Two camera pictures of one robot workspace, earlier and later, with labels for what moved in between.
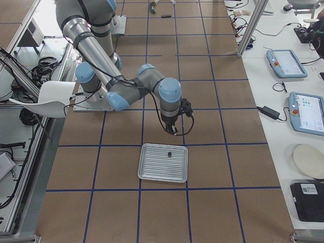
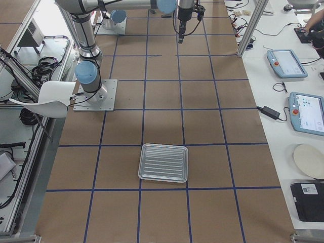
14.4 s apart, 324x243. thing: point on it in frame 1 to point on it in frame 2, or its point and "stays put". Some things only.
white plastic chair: (53, 98) stays put
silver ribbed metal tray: (163, 162) stays put
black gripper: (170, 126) to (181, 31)
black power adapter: (269, 112) stays put
